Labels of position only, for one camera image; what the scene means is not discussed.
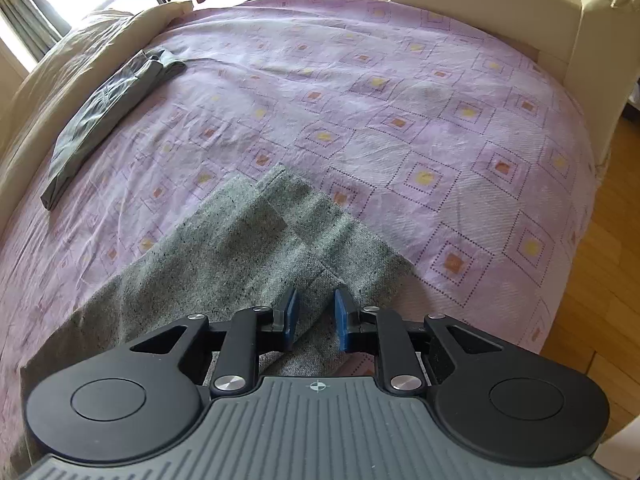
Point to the grey speckled pants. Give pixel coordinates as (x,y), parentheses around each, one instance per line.
(240,245)

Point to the cream bed footboard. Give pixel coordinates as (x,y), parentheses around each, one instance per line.
(500,10)

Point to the cream duvet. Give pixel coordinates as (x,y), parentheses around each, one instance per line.
(60,60)

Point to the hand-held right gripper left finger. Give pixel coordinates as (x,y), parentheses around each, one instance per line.
(292,322)

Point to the grey curtain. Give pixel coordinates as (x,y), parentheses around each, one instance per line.
(30,15)

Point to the folded dark grey pants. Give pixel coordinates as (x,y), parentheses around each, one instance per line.
(100,115)

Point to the purple patterned bed sheet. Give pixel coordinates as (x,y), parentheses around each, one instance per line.
(400,110)

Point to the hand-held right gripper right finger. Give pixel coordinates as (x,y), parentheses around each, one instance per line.
(342,322)

